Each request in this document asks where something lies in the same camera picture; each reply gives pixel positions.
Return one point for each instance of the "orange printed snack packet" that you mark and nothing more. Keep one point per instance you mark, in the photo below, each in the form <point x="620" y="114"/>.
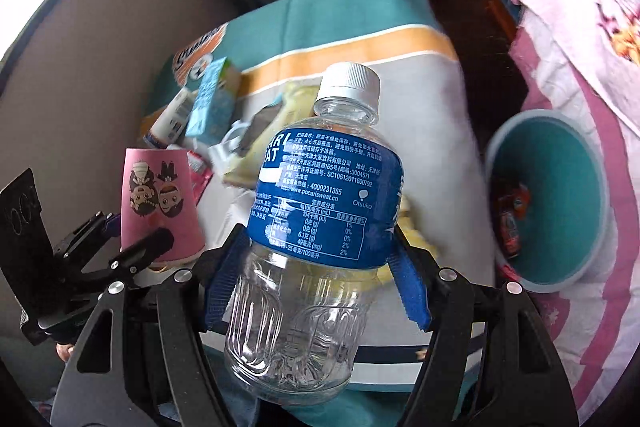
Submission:
<point x="197" y="49"/>

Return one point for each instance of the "orange wrapper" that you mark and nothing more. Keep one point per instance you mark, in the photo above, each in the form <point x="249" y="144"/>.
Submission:
<point x="512" y="217"/>

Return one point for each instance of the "teal striped tablecloth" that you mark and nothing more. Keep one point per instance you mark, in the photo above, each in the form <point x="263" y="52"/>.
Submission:
<point x="400" y="72"/>

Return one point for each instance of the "pink cartoon paper cup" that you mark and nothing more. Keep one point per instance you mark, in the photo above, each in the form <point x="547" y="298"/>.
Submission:
<point x="160" y="197"/>

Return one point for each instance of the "person's left hand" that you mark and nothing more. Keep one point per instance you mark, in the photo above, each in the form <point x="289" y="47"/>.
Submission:
<point x="65" y="352"/>

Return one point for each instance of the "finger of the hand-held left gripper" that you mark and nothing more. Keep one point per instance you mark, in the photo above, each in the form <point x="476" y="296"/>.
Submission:
<point x="145" y="254"/>
<point x="97" y="227"/>

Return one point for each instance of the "pale yellow packet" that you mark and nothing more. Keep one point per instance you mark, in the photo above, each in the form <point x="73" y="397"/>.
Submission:
<point x="297" y="104"/>

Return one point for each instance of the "pink bordered white blanket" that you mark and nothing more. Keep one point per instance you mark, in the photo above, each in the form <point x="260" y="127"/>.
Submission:
<point x="590" y="217"/>

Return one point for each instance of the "red wrapper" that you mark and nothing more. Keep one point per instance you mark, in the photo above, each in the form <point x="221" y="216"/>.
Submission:
<point x="200" y="177"/>

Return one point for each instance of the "white labelled bottle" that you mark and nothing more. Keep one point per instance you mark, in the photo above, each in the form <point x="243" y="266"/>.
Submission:
<point x="172" y="119"/>

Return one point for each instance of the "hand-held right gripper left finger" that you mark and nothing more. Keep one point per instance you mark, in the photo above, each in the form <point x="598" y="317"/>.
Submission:
<point x="220" y="279"/>

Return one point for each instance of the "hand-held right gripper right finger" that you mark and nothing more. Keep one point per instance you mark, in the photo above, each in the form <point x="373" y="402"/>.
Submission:
<point x="411" y="289"/>

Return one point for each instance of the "teal round waste bin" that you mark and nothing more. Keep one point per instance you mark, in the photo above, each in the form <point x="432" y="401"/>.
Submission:
<point x="555" y="187"/>

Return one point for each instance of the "light blue drink carton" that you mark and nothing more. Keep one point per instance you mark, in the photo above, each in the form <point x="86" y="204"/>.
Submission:
<point x="212" y="104"/>

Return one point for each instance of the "clear plastic bottle blue label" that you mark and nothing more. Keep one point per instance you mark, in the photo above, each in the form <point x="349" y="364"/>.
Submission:
<point x="320" y="207"/>

